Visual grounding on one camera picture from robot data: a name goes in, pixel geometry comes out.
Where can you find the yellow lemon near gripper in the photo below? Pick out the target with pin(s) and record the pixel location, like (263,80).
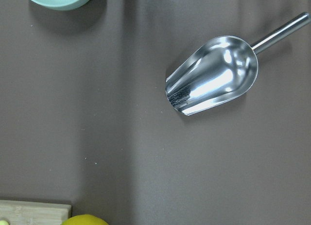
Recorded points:
(85,219)

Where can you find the stainless steel scoop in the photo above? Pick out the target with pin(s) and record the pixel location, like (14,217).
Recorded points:
(223,69)

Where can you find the wooden cutting board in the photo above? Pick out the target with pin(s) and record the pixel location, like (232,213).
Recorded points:
(33,213)

